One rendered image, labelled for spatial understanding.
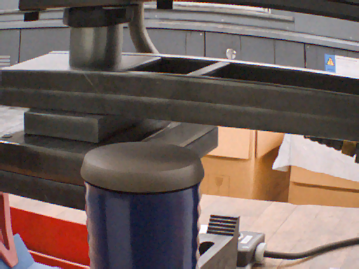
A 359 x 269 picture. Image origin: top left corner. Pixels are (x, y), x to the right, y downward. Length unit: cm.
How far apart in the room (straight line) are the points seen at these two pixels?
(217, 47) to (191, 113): 490
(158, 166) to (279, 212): 88
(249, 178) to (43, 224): 201
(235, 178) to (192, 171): 266
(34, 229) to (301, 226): 36
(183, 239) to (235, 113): 22
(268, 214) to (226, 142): 176
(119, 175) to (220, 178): 268
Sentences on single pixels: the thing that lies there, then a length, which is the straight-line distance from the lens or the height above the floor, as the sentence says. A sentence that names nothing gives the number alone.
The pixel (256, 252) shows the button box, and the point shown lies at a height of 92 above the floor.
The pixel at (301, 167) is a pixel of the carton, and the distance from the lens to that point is 285.
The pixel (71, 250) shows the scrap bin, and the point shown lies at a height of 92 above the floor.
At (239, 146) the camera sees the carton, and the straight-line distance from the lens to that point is 286.
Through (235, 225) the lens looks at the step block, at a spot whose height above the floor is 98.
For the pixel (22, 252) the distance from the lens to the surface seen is 69.
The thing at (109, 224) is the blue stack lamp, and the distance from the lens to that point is 26.
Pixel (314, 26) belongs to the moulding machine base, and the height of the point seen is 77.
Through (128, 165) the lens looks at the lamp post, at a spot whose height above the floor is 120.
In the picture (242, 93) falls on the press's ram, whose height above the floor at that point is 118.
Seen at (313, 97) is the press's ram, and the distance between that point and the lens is 46.
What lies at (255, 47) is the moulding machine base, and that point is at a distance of 529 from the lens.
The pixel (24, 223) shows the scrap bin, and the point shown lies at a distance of 95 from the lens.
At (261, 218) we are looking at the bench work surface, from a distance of 111.
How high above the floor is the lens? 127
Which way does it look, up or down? 14 degrees down
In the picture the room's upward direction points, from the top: 1 degrees clockwise
